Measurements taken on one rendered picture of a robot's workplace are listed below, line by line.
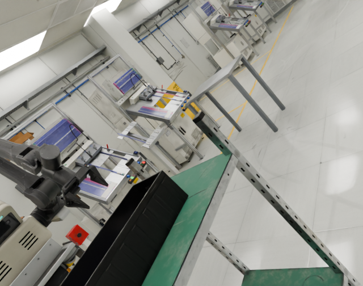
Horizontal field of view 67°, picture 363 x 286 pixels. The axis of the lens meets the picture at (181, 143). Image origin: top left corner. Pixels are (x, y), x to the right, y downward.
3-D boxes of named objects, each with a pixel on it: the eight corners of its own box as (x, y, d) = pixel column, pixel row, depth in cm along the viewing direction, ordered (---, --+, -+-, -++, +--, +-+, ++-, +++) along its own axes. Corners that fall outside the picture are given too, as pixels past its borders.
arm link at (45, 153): (41, 150, 97) (21, 167, 91) (37, 128, 88) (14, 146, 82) (70, 167, 95) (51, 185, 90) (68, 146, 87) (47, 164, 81)
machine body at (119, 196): (168, 201, 364) (134, 169, 350) (140, 247, 318) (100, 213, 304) (143, 210, 411) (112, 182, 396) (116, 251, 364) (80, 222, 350)
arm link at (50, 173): (51, 164, 96) (39, 175, 92) (49, 151, 91) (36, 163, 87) (68, 173, 95) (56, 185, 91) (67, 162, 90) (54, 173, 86)
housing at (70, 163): (96, 149, 354) (93, 141, 344) (70, 176, 321) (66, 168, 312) (91, 148, 356) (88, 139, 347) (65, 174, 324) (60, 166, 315)
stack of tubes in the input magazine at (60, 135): (81, 132, 340) (65, 117, 334) (52, 160, 306) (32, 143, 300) (78, 136, 349) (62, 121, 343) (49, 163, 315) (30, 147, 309)
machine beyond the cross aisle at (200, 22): (267, 40, 676) (217, -25, 632) (260, 54, 622) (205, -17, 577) (227, 70, 773) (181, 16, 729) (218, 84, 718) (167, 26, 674)
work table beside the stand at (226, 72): (277, 131, 287) (228, 72, 268) (228, 152, 338) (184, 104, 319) (285, 107, 316) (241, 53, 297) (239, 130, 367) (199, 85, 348)
